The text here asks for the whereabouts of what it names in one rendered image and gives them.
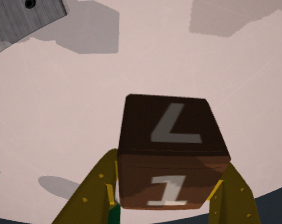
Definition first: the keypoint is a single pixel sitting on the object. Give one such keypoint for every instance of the green drink can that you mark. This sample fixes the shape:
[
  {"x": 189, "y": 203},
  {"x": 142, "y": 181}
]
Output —
[{"x": 114, "y": 213}]

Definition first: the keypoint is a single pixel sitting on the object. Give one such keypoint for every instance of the brown number cube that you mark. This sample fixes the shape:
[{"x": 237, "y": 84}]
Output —
[{"x": 171, "y": 153}]

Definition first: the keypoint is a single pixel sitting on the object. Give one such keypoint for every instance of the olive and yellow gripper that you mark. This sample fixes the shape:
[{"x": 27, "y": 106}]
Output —
[{"x": 231, "y": 201}]

